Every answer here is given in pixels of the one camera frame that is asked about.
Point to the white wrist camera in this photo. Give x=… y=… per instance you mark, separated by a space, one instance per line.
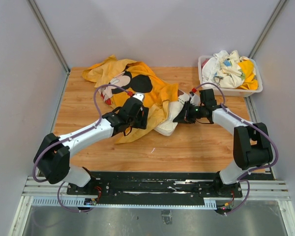
x=194 y=99
x=139 y=96

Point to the white plastic basket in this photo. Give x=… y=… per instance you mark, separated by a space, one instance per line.
x=229 y=92

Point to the aluminium frame post right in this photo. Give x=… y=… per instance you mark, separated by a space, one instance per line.
x=265 y=31

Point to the yellow cloth in basket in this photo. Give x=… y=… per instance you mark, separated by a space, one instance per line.
x=250 y=82

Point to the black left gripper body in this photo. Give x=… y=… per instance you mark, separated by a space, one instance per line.
x=142 y=117

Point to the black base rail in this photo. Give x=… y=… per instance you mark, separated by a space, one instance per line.
x=113 y=183

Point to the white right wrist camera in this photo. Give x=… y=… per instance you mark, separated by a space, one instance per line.
x=194 y=99

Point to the white crumpled cloth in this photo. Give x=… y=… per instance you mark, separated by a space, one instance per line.
x=223 y=70

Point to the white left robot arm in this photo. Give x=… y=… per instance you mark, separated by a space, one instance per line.
x=54 y=154

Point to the aluminium frame post left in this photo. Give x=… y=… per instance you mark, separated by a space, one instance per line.
x=45 y=28

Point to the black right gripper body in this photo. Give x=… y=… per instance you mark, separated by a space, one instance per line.
x=185 y=113

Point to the aluminium frame post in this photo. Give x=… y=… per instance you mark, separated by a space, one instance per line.
x=45 y=28
x=265 y=31

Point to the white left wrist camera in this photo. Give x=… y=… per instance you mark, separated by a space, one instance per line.
x=139 y=96

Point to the yellow pillowcase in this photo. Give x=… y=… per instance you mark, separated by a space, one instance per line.
x=136 y=77

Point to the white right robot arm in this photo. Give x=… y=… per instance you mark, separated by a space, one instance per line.
x=251 y=144

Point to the white cable duct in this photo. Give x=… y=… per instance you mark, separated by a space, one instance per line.
x=153 y=201

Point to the white bear print pillow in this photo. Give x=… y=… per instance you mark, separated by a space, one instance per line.
x=167 y=127

